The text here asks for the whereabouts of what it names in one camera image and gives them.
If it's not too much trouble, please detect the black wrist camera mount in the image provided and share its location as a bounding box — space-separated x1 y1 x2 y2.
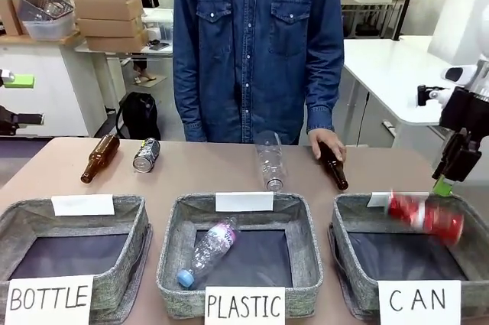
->
416 84 452 108

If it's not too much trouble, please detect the white paper sign can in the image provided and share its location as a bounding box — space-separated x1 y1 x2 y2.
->
377 279 462 325

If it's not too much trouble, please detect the clear blue-capped plastic bottle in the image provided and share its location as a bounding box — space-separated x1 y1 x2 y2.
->
176 216 242 288

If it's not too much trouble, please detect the white paper sign bottle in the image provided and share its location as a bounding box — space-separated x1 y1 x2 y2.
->
5 274 95 325

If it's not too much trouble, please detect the grey basket labelled plastic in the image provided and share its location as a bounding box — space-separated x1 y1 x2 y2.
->
155 191 325 320

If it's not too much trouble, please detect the grey basket labelled can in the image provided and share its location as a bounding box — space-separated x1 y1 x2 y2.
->
327 191 489 322

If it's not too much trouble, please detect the white paper sign plastic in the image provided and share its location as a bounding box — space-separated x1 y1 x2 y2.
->
204 285 287 325

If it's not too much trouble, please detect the dark brown glass bottle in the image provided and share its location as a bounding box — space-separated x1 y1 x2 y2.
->
319 141 350 191

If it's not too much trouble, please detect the black drink can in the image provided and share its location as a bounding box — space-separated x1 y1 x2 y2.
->
132 137 162 173

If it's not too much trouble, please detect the tilted clear plastic crate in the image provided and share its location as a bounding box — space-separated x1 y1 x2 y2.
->
18 0 75 23

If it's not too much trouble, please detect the white desk with boxes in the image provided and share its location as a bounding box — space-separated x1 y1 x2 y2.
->
0 32 128 138

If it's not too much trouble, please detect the small brown cardboard box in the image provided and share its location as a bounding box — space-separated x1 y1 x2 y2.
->
0 0 24 37

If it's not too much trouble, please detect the black backpack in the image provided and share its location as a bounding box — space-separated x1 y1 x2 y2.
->
115 91 161 141

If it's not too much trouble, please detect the clear plastic bin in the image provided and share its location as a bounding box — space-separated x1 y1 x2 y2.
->
22 14 76 41

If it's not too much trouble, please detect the person in denim shirt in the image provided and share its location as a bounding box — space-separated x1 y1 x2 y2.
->
172 0 345 146

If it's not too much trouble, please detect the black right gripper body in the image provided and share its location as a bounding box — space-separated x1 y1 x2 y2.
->
438 86 489 135

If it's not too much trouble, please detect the grey basket labelled bottle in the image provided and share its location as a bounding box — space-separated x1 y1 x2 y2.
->
0 193 154 325

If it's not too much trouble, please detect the white side table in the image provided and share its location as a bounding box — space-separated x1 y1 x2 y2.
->
338 35 454 148

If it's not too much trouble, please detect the clear capless plastic bottle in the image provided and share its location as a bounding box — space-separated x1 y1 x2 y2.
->
254 130 287 193

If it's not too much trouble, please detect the person's left hand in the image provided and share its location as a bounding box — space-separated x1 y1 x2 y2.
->
308 128 348 163

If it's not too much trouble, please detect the red drink can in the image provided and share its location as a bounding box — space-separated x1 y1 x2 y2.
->
387 189 466 246

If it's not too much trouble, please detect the light brown glass bottle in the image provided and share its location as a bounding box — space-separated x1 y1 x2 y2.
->
79 134 121 185

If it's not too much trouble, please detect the flat closed cardboard box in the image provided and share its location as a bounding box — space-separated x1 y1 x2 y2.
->
84 29 151 53
76 15 145 38

